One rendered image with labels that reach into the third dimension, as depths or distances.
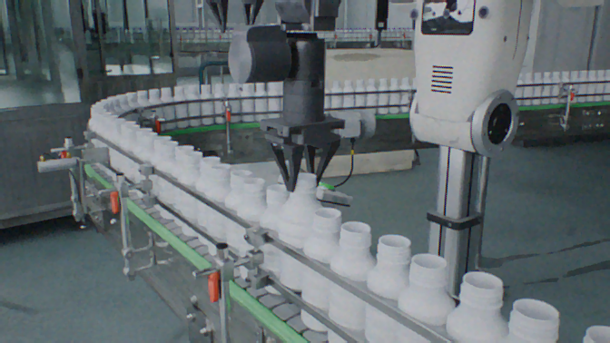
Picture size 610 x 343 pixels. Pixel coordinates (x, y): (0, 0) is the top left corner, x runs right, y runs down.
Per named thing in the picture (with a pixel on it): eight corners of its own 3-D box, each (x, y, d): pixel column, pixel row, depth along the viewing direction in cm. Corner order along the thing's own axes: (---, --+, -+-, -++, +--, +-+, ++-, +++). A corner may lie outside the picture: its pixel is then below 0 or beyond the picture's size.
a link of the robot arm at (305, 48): (336, 33, 66) (309, 33, 70) (291, 32, 62) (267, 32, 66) (333, 87, 68) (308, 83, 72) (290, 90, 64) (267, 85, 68)
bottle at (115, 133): (138, 176, 142) (132, 117, 138) (132, 182, 137) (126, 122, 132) (115, 176, 142) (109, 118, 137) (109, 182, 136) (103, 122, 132)
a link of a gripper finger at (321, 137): (340, 190, 72) (342, 124, 69) (299, 199, 68) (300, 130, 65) (311, 179, 77) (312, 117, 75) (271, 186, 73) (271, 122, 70)
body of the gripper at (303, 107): (347, 132, 70) (349, 79, 68) (285, 141, 64) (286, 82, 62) (318, 125, 75) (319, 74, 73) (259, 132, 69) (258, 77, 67)
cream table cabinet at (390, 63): (386, 155, 577) (390, 48, 545) (414, 169, 521) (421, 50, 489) (293, 163, 544) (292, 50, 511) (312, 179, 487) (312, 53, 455)
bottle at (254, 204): (232, 277, 85) (227, 181, 81) (259, 265, 89) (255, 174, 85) (257, 288, 81) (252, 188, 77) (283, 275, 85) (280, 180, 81)
